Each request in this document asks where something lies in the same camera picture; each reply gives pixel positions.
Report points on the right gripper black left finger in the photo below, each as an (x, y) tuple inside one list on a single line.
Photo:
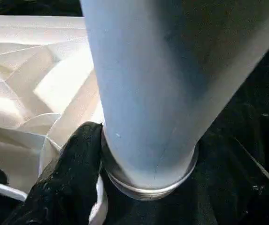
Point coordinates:
[(68, 183)]

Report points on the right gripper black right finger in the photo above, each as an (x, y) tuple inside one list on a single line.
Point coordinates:
[(247, 201)]

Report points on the white plastic table top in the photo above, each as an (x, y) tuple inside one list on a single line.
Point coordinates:
[(35, 84)]

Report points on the white plastic table leg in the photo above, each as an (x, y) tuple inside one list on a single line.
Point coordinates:
[(172, 84)]

